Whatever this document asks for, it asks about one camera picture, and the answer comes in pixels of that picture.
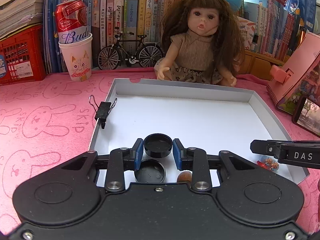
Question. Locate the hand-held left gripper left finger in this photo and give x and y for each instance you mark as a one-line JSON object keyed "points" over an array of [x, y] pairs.
{"points": [[138, 155]]}

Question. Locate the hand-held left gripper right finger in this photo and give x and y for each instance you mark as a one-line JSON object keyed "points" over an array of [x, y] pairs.
{"points": [[177, 157]]}

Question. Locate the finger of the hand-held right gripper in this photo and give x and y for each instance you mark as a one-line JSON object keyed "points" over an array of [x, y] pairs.
{"points": [[300, 155], [263, 147]]}

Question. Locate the red plastic clip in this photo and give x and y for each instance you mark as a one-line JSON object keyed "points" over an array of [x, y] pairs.
{"points": [[260, 164]]}

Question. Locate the black cylindrical cap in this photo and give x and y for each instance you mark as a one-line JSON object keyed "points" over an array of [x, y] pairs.
{"points": [[158, 152]]}

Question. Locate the small figurine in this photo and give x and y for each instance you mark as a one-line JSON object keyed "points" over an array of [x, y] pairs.
{"points": [[271, 165]]}

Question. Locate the black round lid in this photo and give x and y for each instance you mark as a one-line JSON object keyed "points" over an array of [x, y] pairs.
{"points": [[150, 172]]}

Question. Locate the small brown walnut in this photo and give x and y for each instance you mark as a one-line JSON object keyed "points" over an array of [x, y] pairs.
{"points": [[185, 177]]}

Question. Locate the white cardboard box tray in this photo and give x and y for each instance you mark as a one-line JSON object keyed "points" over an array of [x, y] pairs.
{"points": [[200, 120]]}

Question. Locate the black smartphone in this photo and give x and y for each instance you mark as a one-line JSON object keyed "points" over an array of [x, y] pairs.
{"points": [[310, 115]]}

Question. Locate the small black binder clip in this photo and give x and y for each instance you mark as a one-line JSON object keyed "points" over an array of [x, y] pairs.
{"points": [[102, 111]]}

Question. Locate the wooden drawer box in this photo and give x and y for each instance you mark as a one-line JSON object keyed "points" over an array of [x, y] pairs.
{"points": [[260, 62]]}

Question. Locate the pink triangular dollhouse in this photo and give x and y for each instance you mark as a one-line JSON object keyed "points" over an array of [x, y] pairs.
{"points": [[302, 65]]}

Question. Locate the black miniature bicycle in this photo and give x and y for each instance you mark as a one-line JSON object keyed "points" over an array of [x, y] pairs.
{"points": [[130, 60]]}

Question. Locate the pink bunny print towel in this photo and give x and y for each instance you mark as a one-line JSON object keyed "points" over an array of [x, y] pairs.
{"points": [[45, 120]]}

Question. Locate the white paper cup cat print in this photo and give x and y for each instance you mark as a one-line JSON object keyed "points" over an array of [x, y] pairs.
{"points": [[76, 60]]}

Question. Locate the white colourful printed box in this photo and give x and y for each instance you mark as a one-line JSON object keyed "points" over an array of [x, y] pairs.
{"points": [[246, 33]]}

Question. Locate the brown-haired doll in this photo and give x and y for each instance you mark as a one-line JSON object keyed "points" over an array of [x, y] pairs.
{"points": [[200, 45]]}

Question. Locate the row of upright books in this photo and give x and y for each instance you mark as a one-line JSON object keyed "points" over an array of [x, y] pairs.
{"points": [[272, 25], [112, 10]]}

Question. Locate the red beer can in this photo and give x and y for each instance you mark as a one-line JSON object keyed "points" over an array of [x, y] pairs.
{"points": [[71, 22]]}

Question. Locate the blue printed box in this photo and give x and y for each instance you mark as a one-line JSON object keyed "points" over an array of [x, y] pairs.
{"points": [[300, 2]]}

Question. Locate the blue plush ball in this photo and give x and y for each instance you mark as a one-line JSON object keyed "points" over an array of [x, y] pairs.
{"points": [[232, 0]]}

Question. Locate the red plastic crate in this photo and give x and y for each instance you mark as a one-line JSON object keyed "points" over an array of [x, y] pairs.
{"points": [[20, 55]]}

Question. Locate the stack of magazines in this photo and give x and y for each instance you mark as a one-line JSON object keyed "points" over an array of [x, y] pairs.
{"points": [[17, 7]]}

